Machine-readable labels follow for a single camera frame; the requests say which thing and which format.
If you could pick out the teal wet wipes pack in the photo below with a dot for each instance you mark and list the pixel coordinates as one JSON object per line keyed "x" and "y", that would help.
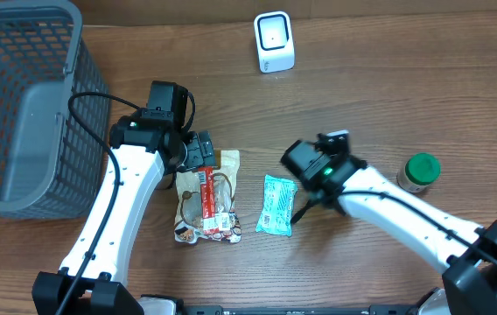
{"x": 278, "y": 202}

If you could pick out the white barcode scanner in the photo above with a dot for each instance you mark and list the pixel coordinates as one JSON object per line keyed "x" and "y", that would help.
{"x": 274, "y": 42}

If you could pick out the grey plastic mesh basket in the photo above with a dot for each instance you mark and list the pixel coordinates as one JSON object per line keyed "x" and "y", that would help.
{"x": 50, "y": 167}

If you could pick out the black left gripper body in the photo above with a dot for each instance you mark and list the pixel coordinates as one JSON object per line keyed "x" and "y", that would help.
{"x": 202, "y": 151}

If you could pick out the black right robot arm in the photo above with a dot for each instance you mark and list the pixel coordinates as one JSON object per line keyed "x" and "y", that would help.
{"x": 463, "y": 252}

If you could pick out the beige Pantree snack pouch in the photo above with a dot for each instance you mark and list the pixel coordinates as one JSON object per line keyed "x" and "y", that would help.
{"x": 188, "y": 219}

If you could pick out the red stick sachet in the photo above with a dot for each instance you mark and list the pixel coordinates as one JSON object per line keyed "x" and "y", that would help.
{"x": 206, "y": 180}

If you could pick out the green lidded jar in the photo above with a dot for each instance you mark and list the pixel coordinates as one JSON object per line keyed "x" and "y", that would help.
{"x": 419, "y": 172}

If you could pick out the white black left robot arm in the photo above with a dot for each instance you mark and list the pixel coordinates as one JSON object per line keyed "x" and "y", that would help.
{"x": 155, "y": 141}

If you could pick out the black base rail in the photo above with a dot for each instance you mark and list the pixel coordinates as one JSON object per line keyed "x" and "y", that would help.
{"x": 374, "y": 309}

